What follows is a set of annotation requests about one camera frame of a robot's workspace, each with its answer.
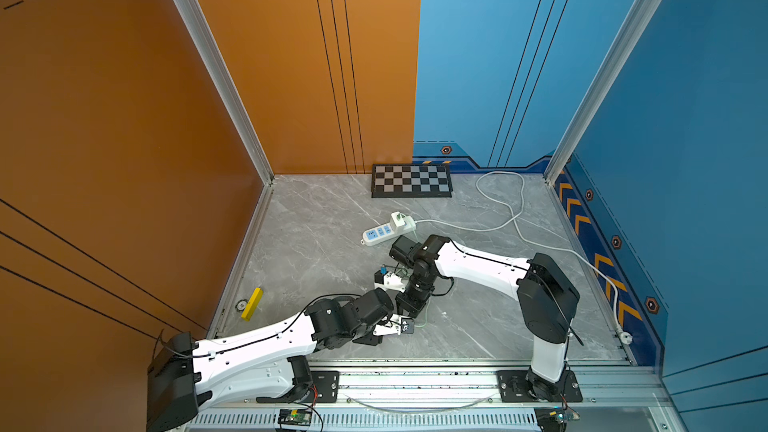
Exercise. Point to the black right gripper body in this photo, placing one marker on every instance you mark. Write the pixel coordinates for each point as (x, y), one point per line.
(414, 294)

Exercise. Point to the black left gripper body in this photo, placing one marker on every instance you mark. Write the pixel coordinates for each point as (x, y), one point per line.
(372, 337)

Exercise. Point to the white blue power strip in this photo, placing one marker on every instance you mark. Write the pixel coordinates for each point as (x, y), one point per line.
(377, 235)

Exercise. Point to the white usb charger adapter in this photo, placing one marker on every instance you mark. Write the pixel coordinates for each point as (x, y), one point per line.
(401, 223)

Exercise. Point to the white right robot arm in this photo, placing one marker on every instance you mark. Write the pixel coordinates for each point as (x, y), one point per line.
(547, 299)

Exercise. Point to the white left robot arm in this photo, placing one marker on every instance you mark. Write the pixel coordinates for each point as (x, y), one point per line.
(269, 364)

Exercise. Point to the green circuit board left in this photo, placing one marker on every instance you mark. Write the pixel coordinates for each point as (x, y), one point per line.
(294, 419)

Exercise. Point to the green circuit board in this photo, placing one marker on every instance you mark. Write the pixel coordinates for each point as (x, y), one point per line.
(294, 419)
(555, 419)

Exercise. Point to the black grey checkerboard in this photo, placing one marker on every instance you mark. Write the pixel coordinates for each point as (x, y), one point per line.
(411, 181)

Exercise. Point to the round metal floor fitting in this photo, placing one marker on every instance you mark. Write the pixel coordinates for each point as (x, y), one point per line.
(242, 305)

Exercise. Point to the green circuit board right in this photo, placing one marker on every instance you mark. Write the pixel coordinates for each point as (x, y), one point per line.
(555, 419)

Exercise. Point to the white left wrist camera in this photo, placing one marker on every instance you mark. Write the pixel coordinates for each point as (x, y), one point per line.
(404, 326)

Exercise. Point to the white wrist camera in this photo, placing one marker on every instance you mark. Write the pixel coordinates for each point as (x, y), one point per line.
(391, 278)
(404, 326)

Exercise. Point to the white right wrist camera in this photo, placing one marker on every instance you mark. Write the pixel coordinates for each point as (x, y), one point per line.
(391, 278)

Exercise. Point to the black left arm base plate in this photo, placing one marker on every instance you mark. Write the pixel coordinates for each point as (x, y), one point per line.
(324, 389)

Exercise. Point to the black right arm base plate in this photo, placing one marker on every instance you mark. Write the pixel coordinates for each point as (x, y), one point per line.
(518, 386)

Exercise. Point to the aluminium front rail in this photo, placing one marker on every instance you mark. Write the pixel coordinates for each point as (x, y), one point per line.
(459, 396)

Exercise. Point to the aluminium corner post left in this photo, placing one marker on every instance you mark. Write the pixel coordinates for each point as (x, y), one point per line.
(205, 43)

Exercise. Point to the aluminium corner post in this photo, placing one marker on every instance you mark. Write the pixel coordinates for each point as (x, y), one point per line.
(632, 28)
(205, 43)

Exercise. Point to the aluminium corner post right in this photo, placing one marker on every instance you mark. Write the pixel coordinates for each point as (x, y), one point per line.
(632, 28)

